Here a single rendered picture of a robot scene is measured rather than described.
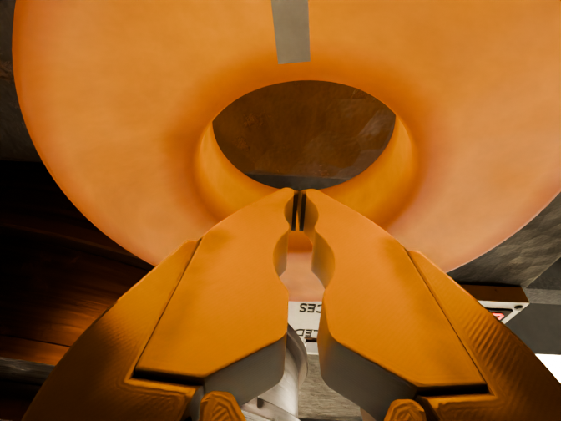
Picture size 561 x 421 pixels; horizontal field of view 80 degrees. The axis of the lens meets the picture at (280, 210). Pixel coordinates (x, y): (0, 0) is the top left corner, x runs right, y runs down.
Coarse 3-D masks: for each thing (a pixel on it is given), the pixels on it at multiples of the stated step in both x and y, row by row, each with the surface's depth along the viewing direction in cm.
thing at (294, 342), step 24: (0, 168) 26; (24, 168) 26; (0, 192) 24; (24, 192) 24; (48, 192) 24; (0, 216) 18; (24, 216) 19; (48, 216) 23; (72, 216) 24; (48, 240) 19; (72, 240) 19; (96, 240) 19; (144, 264) 20; (288, 336) 28
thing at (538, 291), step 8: (536, 280) 505; (544, 280) 506; (552, 280) 506; (560, 280) 507; (528, 288) 495; (536, 288) 495; (544, 288) 496; (552, 288) 496; (560, 288) 497; (528, 296) 511; (536, 296) 510; (544, 296) 509; (552, 296) 508; (560, 296) 508; (560, 304) 526
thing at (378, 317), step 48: (336, 240) 9; (384, 240) 10; (336, 288) 8; (384, 288) 8; (336, 336) 7; (384, 336) 7; (432, 336) 7; (336, 384) 7; (384, 384) 6; (432, 384) 6; (480, 384) 6
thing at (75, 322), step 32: (0, 256) 18; (32, 256) 18; (64, 256) 19; (96, 256) 20; (0, 288) 17; (32, 288) 17; (64, 288) 18; (96, 288) 19; (128, 288) 20; (0, 320) 16; (32, 320) 16; (64, 320) 17; (0, 352) 14; (32, 352) 15; (64, 352) 15; (288, 352) 29; (288, 384) 27; (256, 416) 21; (288, 416) 23
